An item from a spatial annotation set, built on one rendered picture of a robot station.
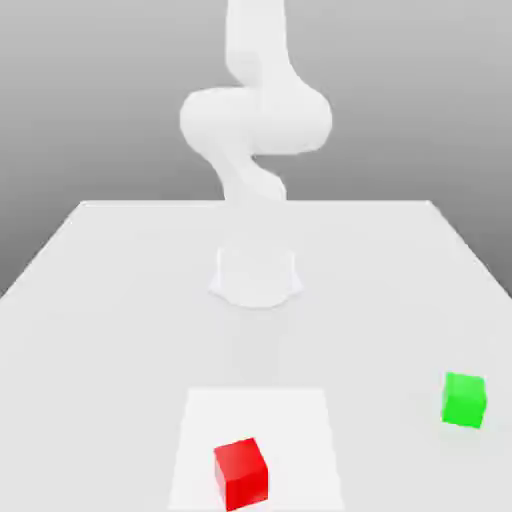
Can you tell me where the small red cube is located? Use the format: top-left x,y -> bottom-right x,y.
213,436 -> 270,512

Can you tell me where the small green cube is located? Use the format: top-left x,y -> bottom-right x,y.
440,371 -> 488,430

